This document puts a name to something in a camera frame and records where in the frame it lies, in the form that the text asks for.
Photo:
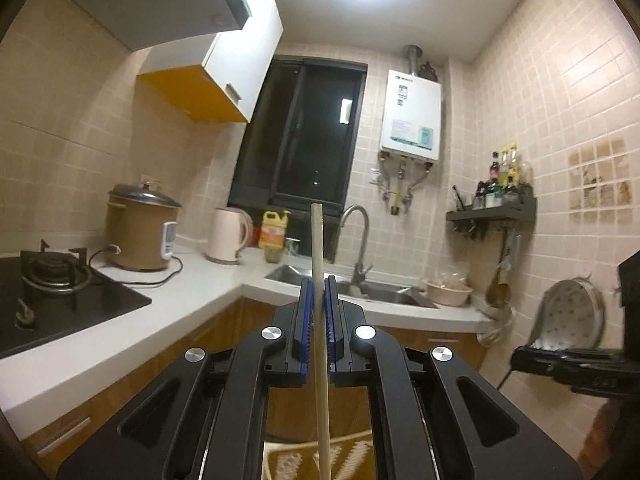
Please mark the metal mesh strainer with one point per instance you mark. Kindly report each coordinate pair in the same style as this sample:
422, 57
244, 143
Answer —
497, 322

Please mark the black gas stove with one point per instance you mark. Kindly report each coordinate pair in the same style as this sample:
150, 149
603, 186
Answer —
60, 300

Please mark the steel kitchen faucet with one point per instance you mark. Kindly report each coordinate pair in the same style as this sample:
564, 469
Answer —
360, 260

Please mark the wooden base cabinets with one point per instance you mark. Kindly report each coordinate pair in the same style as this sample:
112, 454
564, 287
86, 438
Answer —
165, 360

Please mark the dark framed window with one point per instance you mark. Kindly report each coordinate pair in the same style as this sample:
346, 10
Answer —
300, 135

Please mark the yellow detergent bottle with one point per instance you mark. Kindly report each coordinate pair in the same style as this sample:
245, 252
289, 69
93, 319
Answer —
275, 232

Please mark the white electric kettle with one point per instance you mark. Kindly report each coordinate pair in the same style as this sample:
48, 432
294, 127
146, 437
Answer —
225, 235

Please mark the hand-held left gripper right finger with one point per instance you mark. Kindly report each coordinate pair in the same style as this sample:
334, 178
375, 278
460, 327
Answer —
331, 320

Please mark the white and yellow wall cabinet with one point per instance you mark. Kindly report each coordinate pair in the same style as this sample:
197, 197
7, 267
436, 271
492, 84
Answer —
250, 50

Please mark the dark wall spice rack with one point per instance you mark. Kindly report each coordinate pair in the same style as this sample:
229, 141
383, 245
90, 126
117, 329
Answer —
500, 215

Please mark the grey range hood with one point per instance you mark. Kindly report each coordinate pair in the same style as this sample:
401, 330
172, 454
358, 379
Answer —
150, 10

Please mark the red container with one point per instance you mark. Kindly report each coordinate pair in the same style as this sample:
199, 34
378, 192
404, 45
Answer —
256, 236

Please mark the brass ladle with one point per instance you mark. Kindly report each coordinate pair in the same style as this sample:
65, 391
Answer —
497, 290

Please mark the white gas water heater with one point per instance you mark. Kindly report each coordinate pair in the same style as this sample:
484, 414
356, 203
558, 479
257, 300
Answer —
412, 115

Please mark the steel sink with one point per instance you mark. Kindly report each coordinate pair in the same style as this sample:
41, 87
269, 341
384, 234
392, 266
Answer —
390, 292

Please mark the tan patterned floor mat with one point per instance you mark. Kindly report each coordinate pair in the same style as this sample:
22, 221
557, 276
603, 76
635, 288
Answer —
295, 460

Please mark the perforated metal steamer tray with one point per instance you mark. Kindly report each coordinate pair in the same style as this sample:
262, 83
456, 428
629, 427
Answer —
570, 317

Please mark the water heater pipework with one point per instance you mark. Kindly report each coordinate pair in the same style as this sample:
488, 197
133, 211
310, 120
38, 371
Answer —
400, 180

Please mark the light wooden chopstick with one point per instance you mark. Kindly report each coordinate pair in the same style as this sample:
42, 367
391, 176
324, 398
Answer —
316, 240

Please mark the small glass jar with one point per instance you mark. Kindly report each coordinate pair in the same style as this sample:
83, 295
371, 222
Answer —
273, 256

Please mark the metal flue pipe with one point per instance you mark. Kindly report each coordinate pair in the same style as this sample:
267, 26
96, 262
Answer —
413, 57

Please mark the clear plastic bag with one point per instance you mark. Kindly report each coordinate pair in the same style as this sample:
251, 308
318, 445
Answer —
450, 276

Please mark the row of seasoning bottles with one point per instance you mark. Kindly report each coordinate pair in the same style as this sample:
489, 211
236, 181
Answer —
502, 180

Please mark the grey hanging kitchen tool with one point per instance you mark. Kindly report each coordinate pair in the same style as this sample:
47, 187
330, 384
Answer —
511, 250

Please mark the beige plastic basin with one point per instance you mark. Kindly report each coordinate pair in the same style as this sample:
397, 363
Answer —
450, 294

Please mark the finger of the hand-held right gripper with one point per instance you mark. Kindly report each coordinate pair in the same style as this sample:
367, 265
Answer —
550, 362
631, 282

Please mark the person's right hand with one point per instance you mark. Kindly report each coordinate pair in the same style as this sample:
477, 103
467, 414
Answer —
597, 430

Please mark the patterned mug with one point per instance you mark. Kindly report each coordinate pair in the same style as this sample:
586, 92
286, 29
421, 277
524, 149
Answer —
292, 246

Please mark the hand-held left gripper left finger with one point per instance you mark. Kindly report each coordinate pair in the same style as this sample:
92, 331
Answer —
306, 320

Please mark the brown rice cooker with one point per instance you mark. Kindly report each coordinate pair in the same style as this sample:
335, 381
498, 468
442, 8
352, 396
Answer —
137, 230

